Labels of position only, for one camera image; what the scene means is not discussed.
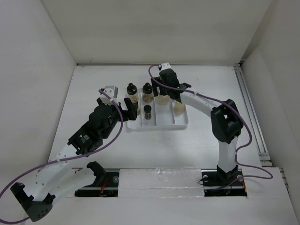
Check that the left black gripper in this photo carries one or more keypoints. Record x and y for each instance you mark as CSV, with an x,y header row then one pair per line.
x,y
131,115

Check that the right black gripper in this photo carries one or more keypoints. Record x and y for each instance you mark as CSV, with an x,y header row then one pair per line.
x,y
155,85

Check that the small black cap spice jar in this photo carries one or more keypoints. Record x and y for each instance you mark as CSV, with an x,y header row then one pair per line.
x,y
147,112

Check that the black pump white powder bottle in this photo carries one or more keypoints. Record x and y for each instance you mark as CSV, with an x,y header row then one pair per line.
x,y
132,93

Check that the round black cap powder bottle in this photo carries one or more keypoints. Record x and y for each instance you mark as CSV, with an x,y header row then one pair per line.
x,y
147,93

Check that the cream flip cap bottle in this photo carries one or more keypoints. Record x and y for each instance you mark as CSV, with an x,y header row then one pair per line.
x,y
178,108

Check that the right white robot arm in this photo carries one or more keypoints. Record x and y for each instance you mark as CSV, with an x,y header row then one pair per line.
x,y
225,123

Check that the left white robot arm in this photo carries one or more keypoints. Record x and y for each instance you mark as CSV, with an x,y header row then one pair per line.
x,y
38,195

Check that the white divided tray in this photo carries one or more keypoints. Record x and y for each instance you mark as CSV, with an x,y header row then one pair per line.
x,y
162,117

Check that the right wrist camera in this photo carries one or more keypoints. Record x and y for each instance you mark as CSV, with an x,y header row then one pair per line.
x,y
164,66

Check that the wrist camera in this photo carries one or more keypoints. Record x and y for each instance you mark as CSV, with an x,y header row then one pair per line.
x,y
108,94
164,66

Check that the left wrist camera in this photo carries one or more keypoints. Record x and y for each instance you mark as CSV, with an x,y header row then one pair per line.
x,y
108,94

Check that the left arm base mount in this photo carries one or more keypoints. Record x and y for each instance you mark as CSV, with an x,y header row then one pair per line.
x,y
105,184

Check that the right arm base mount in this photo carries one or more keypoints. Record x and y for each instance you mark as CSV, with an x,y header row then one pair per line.
x,y
218,184

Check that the aluminium rail right side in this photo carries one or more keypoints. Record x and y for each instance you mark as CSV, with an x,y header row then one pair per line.
x,y
257,133

